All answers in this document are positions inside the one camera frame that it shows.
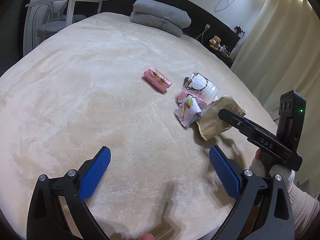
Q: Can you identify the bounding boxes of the small pink box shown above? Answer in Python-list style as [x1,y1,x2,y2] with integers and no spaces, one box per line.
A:
[177,90,208,111]

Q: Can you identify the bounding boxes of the cream plush bed blanket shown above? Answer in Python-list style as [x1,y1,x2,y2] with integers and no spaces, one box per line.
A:
[1,12,276,239]

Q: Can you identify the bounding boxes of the grey cushioned chair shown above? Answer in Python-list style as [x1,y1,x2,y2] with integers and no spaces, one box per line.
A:
[32,0,87,40]

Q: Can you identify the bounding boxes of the right hand white glove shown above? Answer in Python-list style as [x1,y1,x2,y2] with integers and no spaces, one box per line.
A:
[249,149,296,193]

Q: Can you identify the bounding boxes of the clear plastic wrapper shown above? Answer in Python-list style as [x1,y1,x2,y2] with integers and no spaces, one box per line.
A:
[183,72,220,104]

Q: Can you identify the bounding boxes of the brown teddy bear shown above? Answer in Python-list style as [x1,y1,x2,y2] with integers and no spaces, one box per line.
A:
[209,35,221,51]

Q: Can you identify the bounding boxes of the cream curtain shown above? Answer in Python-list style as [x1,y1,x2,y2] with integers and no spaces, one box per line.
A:
[230,0,320,131]

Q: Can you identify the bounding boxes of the folded grey duvet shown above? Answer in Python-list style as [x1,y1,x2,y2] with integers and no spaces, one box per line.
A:
[130,0,191,37]

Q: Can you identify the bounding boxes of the white side table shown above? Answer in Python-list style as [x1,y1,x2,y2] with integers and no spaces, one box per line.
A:
[23,0,107,56]

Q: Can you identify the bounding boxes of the colourful snack wrapper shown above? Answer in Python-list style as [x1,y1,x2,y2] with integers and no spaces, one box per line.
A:
[174,95,202,127]

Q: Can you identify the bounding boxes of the white knit sleeve forearm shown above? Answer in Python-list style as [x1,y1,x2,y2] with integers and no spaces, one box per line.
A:
[289,185,319,239]

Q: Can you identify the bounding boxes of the brown paper bag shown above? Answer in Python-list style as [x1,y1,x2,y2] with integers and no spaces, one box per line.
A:
[196,96,246,141]

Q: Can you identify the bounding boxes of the pink eyelash box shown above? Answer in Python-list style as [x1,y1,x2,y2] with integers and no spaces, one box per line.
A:
[143,67,172,94]

